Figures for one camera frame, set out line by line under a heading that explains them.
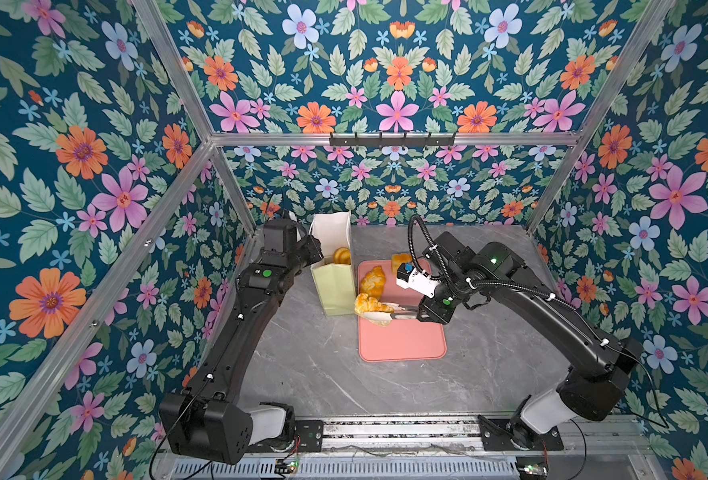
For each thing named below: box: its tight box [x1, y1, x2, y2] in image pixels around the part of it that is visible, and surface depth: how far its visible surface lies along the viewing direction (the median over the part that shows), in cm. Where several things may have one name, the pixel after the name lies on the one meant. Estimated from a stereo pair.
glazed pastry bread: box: [354, 293, 395, 327], surface depth 78 cm
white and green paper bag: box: [310, 211, 357, 316], surface depth 86 cm
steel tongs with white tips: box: [363, 302, 419, 322], surface depth 76 cm
